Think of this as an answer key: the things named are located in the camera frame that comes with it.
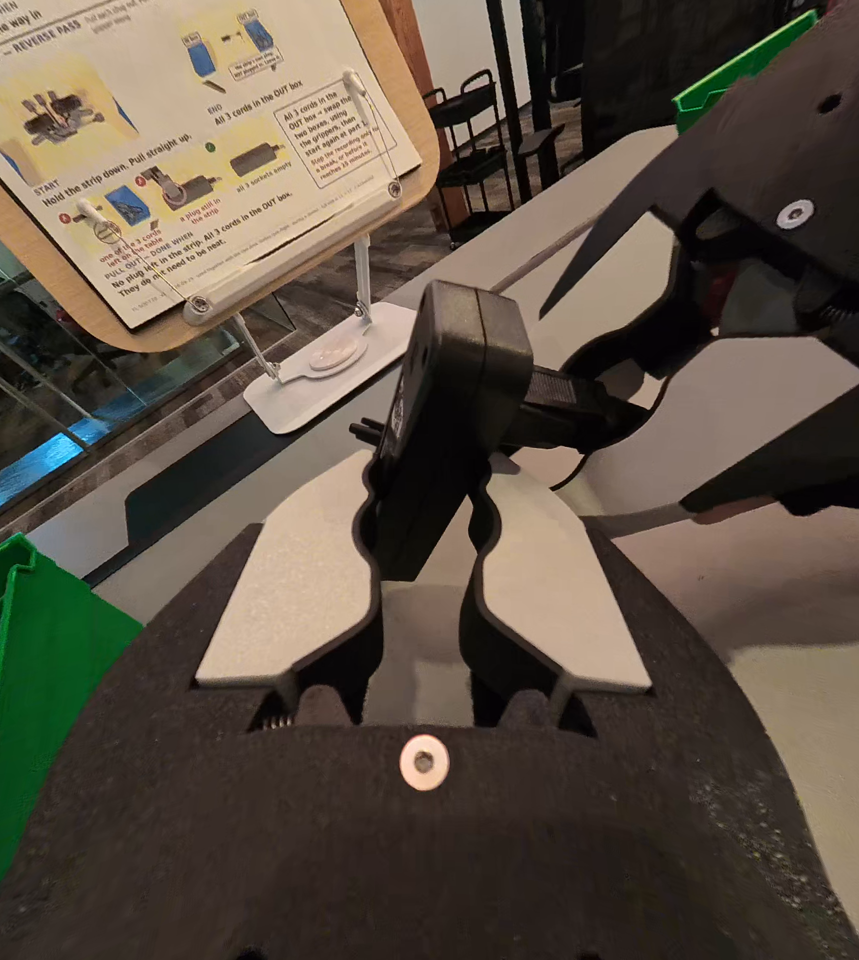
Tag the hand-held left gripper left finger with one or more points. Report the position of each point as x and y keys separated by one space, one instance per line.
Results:
x=302 y=592

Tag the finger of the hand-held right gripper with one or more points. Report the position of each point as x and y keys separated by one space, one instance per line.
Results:
x=737 y=420
x=624 y=292

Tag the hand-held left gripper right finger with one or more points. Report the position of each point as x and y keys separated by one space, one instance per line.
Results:
x=557 y=600

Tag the black ribbed power plug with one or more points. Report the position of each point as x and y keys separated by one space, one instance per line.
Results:
x=572 y=409

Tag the black power strip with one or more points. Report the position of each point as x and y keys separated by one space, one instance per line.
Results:
x=459 y=360

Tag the person's right hand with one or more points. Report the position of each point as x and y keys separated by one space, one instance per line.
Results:
x=737 y=511

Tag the green plastic bin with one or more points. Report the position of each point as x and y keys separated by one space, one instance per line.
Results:
x=24 y=712
x=737 y=67

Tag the black utility cart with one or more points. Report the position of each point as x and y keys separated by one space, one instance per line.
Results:
x=471 y=169

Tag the white document stand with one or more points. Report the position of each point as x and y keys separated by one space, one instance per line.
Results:
x=369 y=337

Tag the wooden board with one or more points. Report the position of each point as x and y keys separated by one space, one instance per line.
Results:
x=399 y=75

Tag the glass railing panel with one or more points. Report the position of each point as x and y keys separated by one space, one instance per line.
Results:
x=24 y=360

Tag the printed instruction sheet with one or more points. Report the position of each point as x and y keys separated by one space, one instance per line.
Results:
x=174 y=112

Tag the black metal post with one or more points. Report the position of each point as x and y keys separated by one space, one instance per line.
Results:
x=508 y=90

